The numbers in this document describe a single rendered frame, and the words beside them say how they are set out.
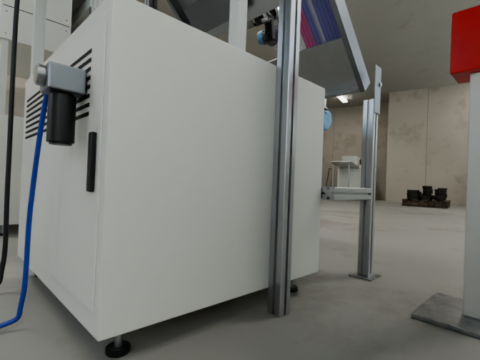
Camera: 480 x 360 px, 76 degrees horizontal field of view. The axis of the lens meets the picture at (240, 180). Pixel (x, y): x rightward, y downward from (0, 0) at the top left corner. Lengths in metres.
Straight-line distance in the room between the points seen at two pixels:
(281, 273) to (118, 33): 0.60
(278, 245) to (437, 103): 8.89
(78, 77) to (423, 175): 8.97
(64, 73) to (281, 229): 0.55
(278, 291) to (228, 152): 0.36
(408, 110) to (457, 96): 1.08
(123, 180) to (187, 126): 0.16
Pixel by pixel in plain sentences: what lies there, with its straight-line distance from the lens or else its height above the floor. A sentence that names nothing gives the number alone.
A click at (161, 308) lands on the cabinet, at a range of 0.62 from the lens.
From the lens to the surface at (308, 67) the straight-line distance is 1.35.
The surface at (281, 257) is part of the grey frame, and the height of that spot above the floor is 0.14.
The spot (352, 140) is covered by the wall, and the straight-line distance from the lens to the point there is 10.76.
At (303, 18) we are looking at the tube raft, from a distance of 1.28.
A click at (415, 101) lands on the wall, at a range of 9.57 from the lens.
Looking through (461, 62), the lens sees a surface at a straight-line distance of 1.00.
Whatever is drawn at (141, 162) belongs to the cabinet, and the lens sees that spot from 0.55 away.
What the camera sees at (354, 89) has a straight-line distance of 1.28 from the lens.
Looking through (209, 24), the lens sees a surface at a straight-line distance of 1.47.
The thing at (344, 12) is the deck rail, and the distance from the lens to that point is 1.21.
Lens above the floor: 0.32
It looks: 1 degrees up
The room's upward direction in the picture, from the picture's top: 2 degrees clockwise
